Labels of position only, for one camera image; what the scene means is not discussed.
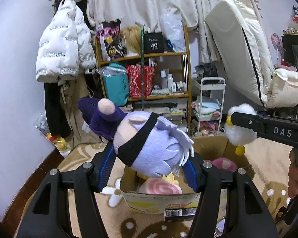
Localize yellow dog plush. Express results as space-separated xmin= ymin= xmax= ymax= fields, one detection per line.
xmin=139 ymin=172 xmax=180 ymax=186

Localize beige hanging coat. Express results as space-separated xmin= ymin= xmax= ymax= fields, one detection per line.
xmin=61 ymin=75 xmax=102 ymax=149

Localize cream pillow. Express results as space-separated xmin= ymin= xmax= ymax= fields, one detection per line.
xmin=266 ymin=68 xmax=298 ymax=108

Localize white utility cart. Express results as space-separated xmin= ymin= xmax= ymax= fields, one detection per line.
xmin=191 ymin=77 xmax=226 ymax=135

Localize colourful cartoon bag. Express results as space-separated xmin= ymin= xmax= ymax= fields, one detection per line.
xmin=96 ymin=19 xmax=124 ymax=61

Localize cream mattress with black zipper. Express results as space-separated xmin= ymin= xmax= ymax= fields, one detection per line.
xmin=205 ymin=0 xmax=277 ymax=108

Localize pink swirl round plush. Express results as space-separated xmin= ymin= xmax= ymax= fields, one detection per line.
xmin=138 ymin=178 xmax=182 ymax=195

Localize yellow snack bags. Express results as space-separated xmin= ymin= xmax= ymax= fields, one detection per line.
xmin=34 ymin=113 xmax=71 ymax=158

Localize pink white bear plush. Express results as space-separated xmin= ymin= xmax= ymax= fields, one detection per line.
xmin=204 ymin=157 xmax=237 ymax=172

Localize white fluffy bird plush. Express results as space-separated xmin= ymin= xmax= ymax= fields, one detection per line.
xmin=223 ymin=103 xmax=258 ymax=156

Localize stack of books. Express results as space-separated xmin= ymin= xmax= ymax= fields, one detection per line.
xmin=120 ymin=94 xmax=189 ymax=133

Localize wooden shelf unit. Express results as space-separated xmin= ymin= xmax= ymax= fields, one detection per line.
xmin=95 ymin=26 xmax=191 ymax=131

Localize person's right hand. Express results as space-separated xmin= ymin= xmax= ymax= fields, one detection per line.
xmin=288 ymin=148 xmax=298 ymax=199

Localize black box number 40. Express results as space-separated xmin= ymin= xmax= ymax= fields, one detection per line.
xmin=144 ymin=32 xmax=164 ymax=54

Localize red patterned gift bag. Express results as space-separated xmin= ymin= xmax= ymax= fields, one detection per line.
xmin=126 ymin=64 xmax=156 ymax=98

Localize teal bag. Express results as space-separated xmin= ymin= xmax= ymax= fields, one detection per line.
xmin=97 ymin=62 xmax=129 ymax=106

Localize purple hair doll plush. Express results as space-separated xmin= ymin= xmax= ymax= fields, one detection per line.
xmin=77 ymin=97 xmax=194 ymax=178

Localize green pole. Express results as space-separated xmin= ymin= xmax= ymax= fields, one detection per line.
xmin=140 ymin=24 xmax=145 ymax=111

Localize cardboard box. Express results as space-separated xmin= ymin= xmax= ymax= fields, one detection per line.
xmin=120 ymin=135 xmax=255 ymax=214

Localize blonde wig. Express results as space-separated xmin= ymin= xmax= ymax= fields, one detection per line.
xmin=119 ymin=26 xmax=141 ymax=57

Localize beige patterned fluffy rug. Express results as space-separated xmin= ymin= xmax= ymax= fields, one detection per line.
xmin=18 ymin=133 xmax=298 ymax=238

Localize white puffer jacket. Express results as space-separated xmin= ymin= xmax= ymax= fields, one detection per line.
xmin=36 ymin=0 xmax=96 ymax=84

